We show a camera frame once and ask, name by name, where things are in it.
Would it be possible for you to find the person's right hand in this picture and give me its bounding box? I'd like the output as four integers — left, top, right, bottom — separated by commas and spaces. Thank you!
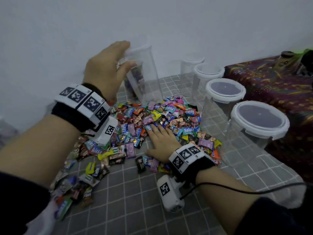
145, 125, 183, 163

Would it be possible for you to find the person's left hand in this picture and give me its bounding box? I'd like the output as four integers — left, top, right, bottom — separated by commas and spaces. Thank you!
83, 40, 138, 106

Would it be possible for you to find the pile of colourful candies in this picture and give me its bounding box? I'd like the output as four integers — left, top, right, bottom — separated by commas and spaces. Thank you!
49, 94, 223, 221

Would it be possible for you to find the small transparent plastic jar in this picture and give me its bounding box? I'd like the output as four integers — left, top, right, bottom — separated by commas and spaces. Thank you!
122, 60, 146, 101
181, 56, 206, 91
119, 44, 163, 105

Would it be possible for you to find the person's left forearm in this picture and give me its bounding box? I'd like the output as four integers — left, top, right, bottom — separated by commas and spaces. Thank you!
0, 114, 81, 186

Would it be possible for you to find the person's right forearm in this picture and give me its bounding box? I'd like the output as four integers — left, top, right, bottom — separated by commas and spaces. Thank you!
196, 164, 265, 235

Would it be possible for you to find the black marker-tagged right wristband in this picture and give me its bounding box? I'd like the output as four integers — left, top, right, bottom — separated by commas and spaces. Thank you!
168, 142, 216, 184

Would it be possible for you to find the black marker-tagged wristband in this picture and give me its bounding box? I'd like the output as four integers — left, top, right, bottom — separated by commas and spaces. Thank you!
168, 142, 216, 184
51, 83, 112, 133

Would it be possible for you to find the black marker-tagged left wristband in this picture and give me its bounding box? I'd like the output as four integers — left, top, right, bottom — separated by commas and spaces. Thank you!
51, 83, 112, 133

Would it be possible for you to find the dark patterned cloth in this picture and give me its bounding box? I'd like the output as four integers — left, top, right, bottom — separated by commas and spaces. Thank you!
224, 51, 313, 184

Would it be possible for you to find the olive green object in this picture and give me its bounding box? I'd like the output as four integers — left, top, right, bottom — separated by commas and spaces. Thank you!
274, 48, 313, 76

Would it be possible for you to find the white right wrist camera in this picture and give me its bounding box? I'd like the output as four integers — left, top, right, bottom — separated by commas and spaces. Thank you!
156, 175, 186, 212

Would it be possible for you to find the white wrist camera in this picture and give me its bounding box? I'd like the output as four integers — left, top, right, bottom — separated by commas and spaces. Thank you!
156, 175, 186, 212
93, 116, 119, 146

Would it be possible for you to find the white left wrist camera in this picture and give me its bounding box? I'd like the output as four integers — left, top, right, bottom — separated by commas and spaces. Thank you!
93, 116, 119, 146

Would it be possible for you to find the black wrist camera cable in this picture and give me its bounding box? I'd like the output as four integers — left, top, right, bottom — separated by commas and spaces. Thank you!
180, 181, 309, 200

